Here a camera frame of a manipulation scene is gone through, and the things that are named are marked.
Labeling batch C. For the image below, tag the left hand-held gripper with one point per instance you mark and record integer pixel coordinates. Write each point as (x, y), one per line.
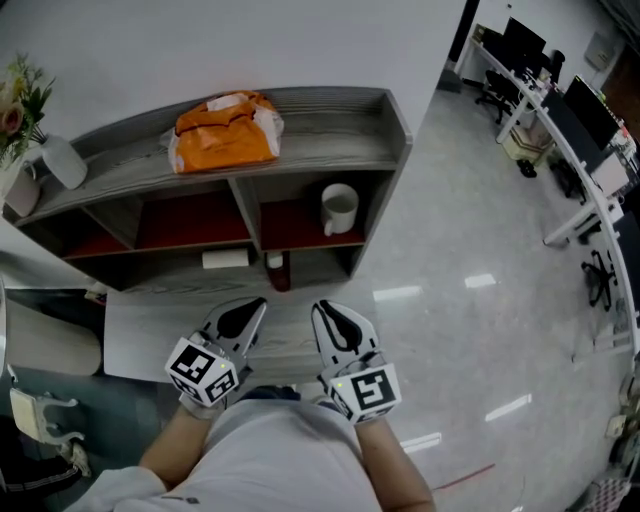
(200, 370)

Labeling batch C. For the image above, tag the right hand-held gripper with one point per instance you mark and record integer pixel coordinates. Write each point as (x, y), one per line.
(370, 392)

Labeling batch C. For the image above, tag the grey wooden shelf unit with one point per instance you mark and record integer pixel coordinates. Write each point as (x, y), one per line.
(325, 130)

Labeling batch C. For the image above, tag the person's left forearm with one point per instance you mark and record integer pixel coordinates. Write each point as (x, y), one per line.
(175, 450)

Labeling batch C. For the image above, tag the person's right forearm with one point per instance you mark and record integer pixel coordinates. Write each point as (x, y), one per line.
(395, 465)

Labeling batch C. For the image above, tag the grey wooden desk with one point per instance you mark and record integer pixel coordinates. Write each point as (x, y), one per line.
(150, 340)

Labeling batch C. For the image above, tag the long white office desk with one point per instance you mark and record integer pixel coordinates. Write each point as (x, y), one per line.
(607, 210)

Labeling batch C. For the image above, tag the black desk partition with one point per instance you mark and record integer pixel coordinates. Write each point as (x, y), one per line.
(567, 130)

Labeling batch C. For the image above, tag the black computer monitor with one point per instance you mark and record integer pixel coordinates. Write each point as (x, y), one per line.
(592, 110)
(522, 40)

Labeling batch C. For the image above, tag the dark red bottle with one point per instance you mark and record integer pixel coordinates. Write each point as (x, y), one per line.
(278, 272)

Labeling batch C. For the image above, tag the small white box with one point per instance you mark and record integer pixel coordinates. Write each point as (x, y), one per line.
(225, 259)

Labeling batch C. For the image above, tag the person's dark trousers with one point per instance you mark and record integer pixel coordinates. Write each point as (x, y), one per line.
(270, 394)

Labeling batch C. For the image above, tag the person's light grey shirt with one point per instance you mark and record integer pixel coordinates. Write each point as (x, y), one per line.
(270, 460)

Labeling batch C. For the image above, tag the orange plastic bag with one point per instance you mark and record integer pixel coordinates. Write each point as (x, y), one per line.
(225, 140)

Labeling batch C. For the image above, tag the red floor strip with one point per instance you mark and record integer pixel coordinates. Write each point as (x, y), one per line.
(465, 476)

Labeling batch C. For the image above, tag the beige armchair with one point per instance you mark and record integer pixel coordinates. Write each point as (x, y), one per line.
(50, 340)

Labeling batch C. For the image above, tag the white vase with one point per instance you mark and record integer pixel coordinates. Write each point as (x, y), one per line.
(65, 162)

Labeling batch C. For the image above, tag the pair of black shoes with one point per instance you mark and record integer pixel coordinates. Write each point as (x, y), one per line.
(527, 168)

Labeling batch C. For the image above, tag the black striped garment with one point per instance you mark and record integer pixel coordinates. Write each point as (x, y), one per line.
(35, 470)

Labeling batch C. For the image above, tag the pale pink mug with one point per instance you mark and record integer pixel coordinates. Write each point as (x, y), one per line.
(22, 192)

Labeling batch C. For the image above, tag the black office chair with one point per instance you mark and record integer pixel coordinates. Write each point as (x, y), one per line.
(500, 92)
(600, 277)
(567, 180)

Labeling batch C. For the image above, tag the beige storage box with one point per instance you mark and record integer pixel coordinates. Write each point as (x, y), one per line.
(527, 147)

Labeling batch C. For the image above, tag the pink flower bouquet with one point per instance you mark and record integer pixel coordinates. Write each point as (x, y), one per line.
(17, 110)

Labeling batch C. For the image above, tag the checked cloth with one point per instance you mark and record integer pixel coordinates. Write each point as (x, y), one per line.
(612, 495)

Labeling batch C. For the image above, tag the white square box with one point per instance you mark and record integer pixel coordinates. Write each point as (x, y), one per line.
(610, 172)

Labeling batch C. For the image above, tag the white ornate frame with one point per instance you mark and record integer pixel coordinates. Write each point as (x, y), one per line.
(45, 415)

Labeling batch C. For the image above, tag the grey wall box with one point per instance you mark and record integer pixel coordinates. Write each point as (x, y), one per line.
(600, 51)

